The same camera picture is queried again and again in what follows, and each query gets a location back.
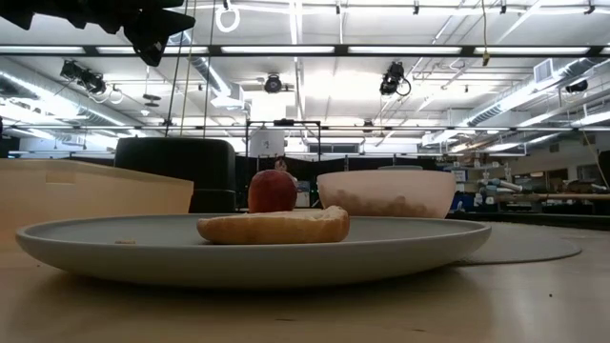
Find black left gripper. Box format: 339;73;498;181
0;0;197;68

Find red apple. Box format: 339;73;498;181
247;169;299;214

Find toasted bagel half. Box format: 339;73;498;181
196;205;352;246

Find pink translucent bowl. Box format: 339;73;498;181
316;169;457;220

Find black two-slot toaster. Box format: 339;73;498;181
113;137;238;214

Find brown cereal pieces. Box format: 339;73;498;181
327;189;433;219

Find cluttered background workbench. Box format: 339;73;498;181
447;159;610;216

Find large grey round plate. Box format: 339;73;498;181
447;221;583;267

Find black hanging cable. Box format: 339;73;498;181
164;0;191;139
203;0;216;140

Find black overhead frame bar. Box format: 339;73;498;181
0;43;610;59

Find white ring cable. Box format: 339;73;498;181
214;1;241;34

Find black ceiling camera cluster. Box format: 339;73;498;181
59;59;108;96

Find black background frame stand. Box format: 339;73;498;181
244;119;322;166

